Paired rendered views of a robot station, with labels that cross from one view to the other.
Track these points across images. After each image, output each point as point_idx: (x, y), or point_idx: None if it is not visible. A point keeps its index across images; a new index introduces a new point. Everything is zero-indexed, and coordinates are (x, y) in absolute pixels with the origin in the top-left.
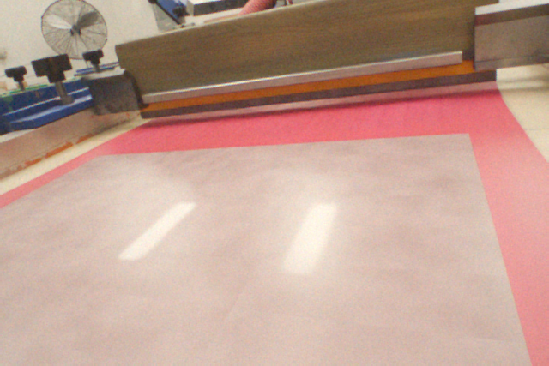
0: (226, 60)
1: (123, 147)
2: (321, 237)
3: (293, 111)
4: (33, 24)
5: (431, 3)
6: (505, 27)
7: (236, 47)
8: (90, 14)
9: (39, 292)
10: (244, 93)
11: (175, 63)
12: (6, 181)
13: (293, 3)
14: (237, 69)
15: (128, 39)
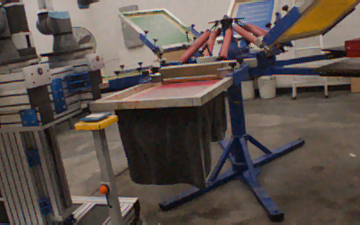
0: (180, 73)
1: (161, 87)
2: (190, 90)
3: (192, 83)
4: (52, 40)
5: (213, 67)
6: (221, 71)
7: (182, 71)
8: (87, 36)
9: (164, 94)
10: (183, 79)
11: (171, 73)
12: (142, 91)
13: (196, 60)
14: (182, 75)
15: (104, 50)
